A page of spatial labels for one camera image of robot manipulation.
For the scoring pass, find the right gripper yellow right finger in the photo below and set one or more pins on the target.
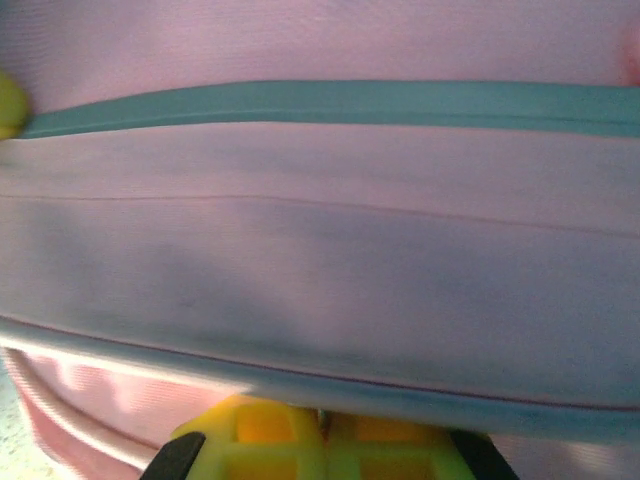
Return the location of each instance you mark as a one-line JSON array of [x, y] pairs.
[[400, 455]]

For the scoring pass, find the pink student backpack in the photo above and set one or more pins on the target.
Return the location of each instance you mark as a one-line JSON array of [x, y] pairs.
[[320, 225]]

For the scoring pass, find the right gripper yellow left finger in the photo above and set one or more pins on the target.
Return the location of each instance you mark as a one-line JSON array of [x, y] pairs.
[[250, 450]]

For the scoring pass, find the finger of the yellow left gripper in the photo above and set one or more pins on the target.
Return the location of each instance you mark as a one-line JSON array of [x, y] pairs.
[[12, 105]]

